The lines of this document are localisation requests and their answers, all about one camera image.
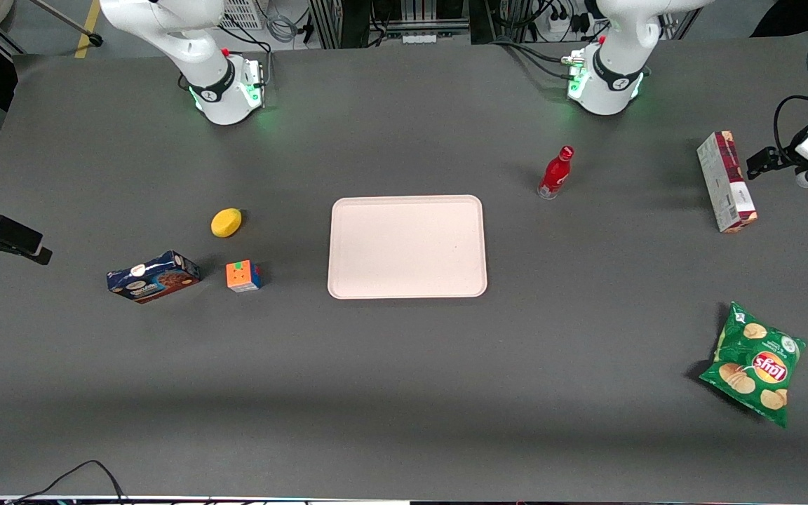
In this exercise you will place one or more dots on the pale pink plastic tray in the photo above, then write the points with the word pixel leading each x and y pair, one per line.
pixel 407 247

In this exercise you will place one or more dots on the black clamp device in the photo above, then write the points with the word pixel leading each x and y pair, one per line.
pixel 4 238

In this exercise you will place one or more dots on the red and white cookie box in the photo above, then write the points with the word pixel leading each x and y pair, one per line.
pixel 726 184

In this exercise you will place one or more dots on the yellow lemon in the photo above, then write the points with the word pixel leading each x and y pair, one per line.
pixel 226 223

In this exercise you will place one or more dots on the black tripod leg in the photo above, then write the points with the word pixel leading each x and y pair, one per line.
pixel 71 24

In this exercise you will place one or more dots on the orange puzzle cube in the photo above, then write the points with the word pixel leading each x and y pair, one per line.
pixel 241 276

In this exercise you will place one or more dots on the blue chocolate cookie box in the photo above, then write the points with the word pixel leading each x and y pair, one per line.
pixel 155 278

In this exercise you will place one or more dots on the white power strip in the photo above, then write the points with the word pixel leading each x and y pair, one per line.
pixel 419 36

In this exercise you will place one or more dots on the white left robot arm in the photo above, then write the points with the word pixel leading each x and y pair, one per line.
pixel 607 88

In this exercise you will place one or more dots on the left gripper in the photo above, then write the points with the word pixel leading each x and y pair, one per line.
pixel 777 157

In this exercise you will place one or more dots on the red soda bottle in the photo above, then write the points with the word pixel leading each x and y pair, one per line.
pixel 555 175

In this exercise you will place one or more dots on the green chips bag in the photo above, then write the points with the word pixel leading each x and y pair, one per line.
pixel 755 365

